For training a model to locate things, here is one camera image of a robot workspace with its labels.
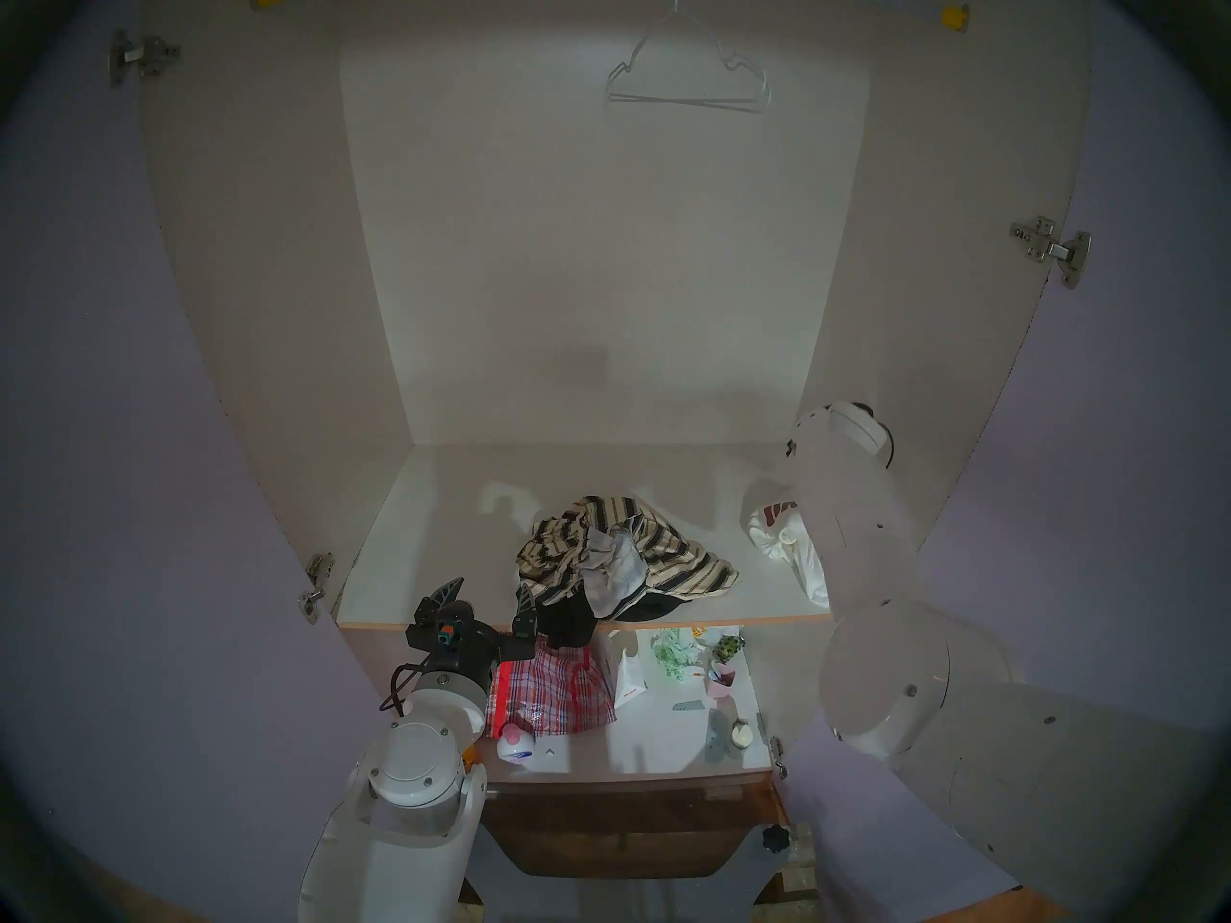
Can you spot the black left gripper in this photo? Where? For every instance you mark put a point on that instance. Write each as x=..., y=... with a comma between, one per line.
x=466, y=647

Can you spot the cream black striped top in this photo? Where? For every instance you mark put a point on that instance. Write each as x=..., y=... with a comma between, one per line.
x=673, y=561

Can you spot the white plastic bag red print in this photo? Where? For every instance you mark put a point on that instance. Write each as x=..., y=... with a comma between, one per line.
x=779, y=536

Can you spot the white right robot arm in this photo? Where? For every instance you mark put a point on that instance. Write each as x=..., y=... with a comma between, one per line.
x=904, y=661

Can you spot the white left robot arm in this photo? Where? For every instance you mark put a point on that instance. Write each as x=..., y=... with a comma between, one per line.
x=414, y=815

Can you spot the red plaid woven bag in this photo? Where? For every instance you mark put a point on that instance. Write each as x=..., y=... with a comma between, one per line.
x=553, y=690

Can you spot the white bottle pink cap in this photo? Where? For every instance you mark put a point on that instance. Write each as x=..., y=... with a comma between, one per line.
x=516, y=743

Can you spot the metal door hinge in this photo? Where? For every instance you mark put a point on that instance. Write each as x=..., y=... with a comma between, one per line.
x=144, y=56
x=1053, y=248
x=779, y=758
x=315, y=585

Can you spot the green patterned packet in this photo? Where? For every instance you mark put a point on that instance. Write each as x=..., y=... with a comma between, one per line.
x=678, y=654

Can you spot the brown wooden drawer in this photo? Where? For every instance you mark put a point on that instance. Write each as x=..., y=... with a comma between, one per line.
x=625, y=825

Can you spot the small white round jar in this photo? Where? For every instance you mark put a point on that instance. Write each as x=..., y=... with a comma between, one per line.
x=741, y=734

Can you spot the black round knob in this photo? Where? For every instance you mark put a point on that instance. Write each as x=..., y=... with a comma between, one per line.
x=775, y=838

